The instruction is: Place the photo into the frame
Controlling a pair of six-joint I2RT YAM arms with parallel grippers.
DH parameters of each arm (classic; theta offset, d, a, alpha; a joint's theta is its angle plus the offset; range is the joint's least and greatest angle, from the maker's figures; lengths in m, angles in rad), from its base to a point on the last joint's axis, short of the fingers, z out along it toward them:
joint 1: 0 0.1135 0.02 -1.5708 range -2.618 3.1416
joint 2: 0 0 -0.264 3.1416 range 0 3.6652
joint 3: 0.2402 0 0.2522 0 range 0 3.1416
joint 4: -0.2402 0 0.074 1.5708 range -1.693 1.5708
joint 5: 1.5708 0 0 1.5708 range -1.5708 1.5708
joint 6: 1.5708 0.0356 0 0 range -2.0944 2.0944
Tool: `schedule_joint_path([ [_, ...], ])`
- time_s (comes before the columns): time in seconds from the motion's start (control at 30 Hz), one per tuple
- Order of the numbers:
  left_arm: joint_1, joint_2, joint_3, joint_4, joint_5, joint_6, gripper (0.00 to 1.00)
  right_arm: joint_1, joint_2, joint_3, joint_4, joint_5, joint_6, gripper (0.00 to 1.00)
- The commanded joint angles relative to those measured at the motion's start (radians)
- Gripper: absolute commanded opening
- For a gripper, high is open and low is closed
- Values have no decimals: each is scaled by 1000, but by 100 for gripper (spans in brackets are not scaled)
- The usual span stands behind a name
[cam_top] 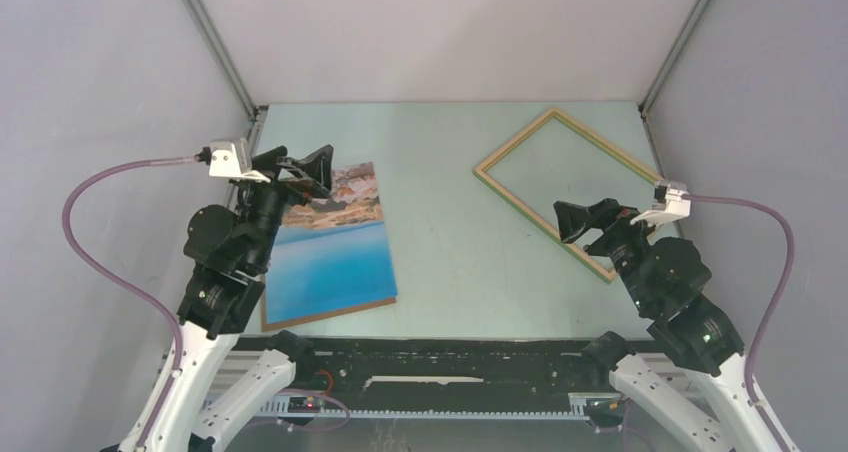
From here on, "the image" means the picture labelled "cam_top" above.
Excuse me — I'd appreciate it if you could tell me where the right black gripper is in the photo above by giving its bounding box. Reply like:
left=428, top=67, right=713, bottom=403
left=550, top=196, right=662, bottom=312

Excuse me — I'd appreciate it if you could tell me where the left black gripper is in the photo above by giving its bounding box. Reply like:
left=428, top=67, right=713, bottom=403
left=242, top=144, right=334, bottom=269

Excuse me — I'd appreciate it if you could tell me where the wooden picture frame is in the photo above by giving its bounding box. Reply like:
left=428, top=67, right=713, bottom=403
left=468, top=106, right=663, bottom=285

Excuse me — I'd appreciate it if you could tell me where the landscape photo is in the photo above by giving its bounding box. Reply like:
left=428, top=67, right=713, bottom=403
left=259, top=162, right=398, bottom=332

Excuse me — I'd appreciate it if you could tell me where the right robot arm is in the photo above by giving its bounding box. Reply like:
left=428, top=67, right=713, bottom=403
left=553, top=185, right=798, bottom=451

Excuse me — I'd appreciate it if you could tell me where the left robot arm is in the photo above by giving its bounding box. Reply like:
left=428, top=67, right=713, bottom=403
left=113, top=140, right=334, bottom=451

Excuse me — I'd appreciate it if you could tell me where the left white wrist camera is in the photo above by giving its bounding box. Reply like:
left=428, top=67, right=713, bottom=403
left=209, top=138, right=271, bottom=183

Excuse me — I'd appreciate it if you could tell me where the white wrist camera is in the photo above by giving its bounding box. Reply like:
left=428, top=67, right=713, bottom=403
left=630, top=180, right=691, bottom=227
left=209, top=138, right=271, bottom=183

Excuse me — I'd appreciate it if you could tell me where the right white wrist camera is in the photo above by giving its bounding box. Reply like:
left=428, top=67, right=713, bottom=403
left=630, top=180, right=691, bottom=227

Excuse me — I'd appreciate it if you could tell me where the right aluminium corner post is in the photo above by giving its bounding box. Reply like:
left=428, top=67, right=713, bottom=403
left=639, top=0, right=714, bottom=119

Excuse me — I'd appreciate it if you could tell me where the aluminium corner post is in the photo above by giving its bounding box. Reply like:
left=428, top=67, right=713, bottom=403
left=639, top=0, right=714, bottom=119
left=181, top=0, right=259, bottom=121

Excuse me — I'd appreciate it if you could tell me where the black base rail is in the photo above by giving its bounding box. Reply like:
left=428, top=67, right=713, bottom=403
left=231, top=337, right=670, bottom=424

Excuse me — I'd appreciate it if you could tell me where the left aluminium corner post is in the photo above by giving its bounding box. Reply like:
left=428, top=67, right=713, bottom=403
left=181, top=0, right=259, bottom=121

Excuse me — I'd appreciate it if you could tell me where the white cable duct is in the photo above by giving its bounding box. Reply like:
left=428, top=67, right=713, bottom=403
left=253, top=395, right=614, bottom=421

